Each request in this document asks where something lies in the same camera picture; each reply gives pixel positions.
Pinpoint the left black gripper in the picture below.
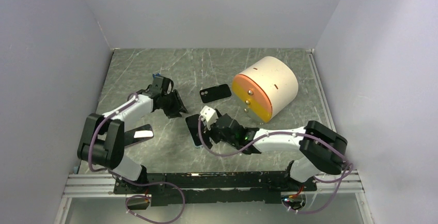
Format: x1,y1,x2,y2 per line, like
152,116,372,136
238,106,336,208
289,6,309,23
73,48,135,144
162,89,188,119

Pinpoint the purple edged glossy phone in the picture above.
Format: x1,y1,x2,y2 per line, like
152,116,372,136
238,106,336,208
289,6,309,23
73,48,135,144
124,124,154,147

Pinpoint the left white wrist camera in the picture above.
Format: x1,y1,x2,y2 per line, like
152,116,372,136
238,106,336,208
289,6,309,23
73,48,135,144
152,73,162,78

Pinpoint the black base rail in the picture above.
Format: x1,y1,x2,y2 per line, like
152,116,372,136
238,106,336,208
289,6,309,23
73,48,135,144
113,171,317,206

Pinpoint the light blue phone case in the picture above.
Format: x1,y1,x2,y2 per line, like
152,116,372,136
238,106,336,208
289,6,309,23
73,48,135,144
185,114,206,149

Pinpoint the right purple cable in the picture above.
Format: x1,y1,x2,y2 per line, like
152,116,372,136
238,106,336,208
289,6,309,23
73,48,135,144
197,116,354,215

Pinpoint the purple cable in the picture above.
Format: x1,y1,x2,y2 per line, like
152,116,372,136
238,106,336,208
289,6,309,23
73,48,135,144
197,116,354,215
87,93,186,224

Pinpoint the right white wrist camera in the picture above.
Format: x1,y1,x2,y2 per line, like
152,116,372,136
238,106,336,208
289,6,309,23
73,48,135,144
200,105,218,129

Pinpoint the black phone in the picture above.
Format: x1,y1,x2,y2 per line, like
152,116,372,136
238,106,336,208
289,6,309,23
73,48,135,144
186,115,205,147

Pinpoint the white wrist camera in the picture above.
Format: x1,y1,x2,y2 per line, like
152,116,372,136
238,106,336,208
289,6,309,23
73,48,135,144
152,73,162,78
200,105,218,129

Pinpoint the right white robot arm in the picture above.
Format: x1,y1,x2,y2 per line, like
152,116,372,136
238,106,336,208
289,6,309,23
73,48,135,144
197,114,348,190

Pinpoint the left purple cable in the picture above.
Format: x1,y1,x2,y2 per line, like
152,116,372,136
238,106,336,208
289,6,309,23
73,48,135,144
87,93,186,224

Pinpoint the cream and orange drum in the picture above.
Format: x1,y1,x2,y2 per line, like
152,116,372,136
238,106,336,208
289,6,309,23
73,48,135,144
231,56,299,123

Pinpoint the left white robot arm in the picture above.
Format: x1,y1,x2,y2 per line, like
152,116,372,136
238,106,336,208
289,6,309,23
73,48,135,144
77,74,188,193

